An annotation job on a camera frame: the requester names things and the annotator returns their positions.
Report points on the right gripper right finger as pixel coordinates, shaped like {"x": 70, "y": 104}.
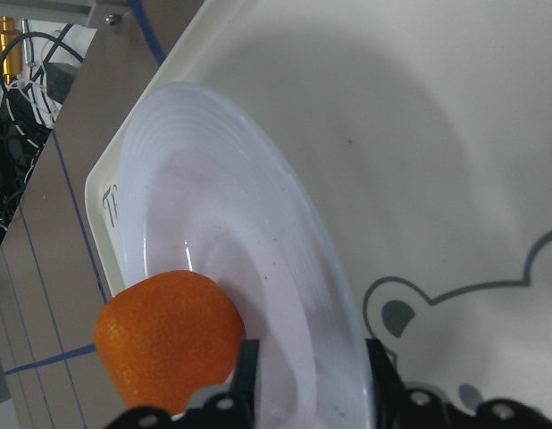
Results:
{"x": 400, "y": 406}

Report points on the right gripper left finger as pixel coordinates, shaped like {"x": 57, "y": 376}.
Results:
{"x": 218, "y": 406}

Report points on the orange fruit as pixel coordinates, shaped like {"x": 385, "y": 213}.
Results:
{"x": 165, "y": 338}

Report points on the white round plate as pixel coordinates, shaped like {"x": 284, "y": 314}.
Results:
{"x": 202, "y": 187}

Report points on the cream bear tray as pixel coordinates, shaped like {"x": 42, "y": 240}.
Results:
{"x": 421, "y": 131}

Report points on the gold metal cylinder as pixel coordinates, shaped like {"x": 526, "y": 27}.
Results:
{"x": 12, "y": 63}

